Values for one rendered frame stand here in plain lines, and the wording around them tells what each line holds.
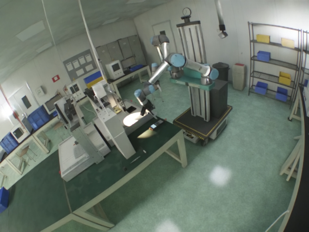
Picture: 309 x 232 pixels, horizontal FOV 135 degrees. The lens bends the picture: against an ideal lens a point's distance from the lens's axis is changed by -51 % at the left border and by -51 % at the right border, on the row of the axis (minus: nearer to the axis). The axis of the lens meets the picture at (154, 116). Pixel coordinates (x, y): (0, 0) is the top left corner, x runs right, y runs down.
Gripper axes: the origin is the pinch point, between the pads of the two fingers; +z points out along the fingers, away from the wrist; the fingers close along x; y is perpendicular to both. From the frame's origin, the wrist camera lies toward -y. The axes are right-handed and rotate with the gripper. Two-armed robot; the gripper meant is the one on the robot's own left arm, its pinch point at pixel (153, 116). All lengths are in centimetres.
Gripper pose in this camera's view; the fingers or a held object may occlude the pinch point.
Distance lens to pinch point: 144.5
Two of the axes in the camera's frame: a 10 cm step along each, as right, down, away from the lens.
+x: -5.7, -3.5, 7.5
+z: 4.4, 6.3, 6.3
